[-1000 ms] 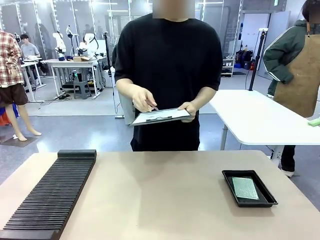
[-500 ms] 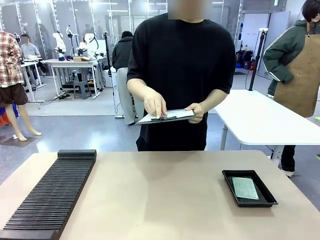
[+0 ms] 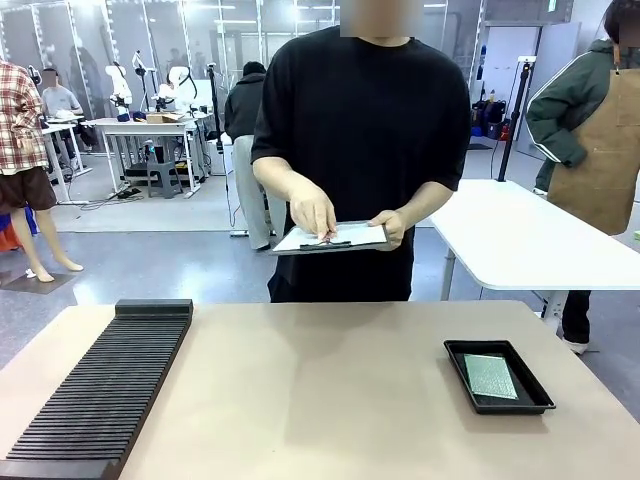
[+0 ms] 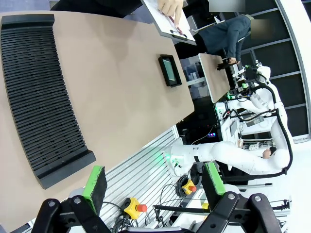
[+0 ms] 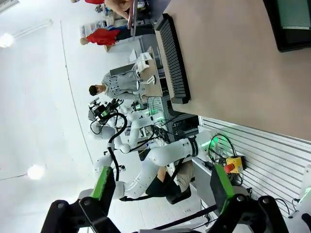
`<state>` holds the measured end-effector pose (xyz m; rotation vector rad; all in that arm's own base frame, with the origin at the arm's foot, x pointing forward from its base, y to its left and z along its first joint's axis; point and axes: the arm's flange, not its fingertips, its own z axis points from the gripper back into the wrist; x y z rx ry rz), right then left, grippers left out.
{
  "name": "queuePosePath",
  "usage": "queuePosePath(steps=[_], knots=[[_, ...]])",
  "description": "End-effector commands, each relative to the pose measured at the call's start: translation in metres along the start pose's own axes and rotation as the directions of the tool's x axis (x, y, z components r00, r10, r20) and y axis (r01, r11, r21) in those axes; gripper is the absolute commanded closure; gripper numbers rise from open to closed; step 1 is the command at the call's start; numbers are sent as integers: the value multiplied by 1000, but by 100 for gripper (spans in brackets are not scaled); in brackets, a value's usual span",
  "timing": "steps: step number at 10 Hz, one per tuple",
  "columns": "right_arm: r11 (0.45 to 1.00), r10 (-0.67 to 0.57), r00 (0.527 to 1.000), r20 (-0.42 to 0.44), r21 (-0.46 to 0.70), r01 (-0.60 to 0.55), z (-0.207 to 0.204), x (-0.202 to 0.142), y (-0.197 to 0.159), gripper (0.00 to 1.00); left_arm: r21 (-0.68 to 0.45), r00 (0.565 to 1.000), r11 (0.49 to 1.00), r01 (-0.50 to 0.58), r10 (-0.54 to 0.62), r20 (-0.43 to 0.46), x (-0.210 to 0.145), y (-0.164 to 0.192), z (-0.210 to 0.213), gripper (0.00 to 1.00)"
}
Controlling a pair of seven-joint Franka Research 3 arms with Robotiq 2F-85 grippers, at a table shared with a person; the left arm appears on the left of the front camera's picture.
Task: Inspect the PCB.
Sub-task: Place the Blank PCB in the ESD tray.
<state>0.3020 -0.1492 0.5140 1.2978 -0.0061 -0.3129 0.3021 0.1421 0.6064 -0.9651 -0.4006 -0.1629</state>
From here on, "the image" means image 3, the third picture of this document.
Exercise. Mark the person's left hand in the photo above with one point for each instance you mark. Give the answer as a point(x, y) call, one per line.
point(395, 227)

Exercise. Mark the person's right hand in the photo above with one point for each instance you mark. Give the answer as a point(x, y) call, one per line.
point(312, 210)

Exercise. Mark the grey clipboard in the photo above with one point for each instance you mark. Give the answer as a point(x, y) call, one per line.
point(280, 251)

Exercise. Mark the green perforated PCB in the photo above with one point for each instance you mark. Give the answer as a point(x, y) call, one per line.
point(490, 376)

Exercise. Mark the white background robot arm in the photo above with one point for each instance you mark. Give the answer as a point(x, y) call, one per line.
point(119, 87)
point(175, 85)

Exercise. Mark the person's right forearm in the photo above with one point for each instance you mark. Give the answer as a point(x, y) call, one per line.
point(280, 177)

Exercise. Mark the person's left forearm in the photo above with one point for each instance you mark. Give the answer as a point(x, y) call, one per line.
point(427, 202)

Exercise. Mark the black slotted PCB rack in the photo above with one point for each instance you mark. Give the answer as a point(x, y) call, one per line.
point(105, 380)

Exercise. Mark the white paper sheet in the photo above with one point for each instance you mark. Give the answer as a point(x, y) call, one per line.
point(360, 235)

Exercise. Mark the person in black t-shirt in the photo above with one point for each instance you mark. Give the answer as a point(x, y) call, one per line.
point(360, 125)

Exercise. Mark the white side table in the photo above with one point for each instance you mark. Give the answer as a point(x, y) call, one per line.
point(510, 235)

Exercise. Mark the person in dark hoodie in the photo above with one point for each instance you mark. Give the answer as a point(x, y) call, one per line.
point(245, 110)

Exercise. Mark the black luggage bags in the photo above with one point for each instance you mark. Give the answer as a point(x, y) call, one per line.
point(492, 117)

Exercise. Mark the grey plastic stool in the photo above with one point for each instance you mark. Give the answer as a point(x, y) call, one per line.
point(164, 177)

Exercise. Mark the black tripod pole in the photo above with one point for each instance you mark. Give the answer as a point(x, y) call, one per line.
point(512, 120)

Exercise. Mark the cardboard box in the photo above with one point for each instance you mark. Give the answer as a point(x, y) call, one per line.
point(165, 118)

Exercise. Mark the white background work table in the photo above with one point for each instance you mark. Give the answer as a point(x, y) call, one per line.
point(140, 125)

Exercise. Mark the person in green jacket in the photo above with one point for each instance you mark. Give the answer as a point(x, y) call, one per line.
point(555, 105)

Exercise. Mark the black plastic tray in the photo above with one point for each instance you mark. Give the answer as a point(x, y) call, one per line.
point(530, 395)

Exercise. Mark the brown apron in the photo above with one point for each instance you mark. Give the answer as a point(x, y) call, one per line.
point(605, 150)

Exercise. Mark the white desk of seated person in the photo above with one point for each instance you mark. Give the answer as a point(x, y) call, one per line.
point(60, 131)

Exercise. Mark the seated person in grey shirt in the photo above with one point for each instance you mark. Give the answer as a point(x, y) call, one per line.
point(59, 100)

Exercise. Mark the mannequin in plaid shirt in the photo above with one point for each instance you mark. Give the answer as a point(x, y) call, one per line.
point(17, 130)

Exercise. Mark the black camera tripod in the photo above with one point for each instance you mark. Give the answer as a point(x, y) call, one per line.
point(216, 110)

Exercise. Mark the grey mannequin base plate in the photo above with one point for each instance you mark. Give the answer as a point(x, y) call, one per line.
point(37, 283)

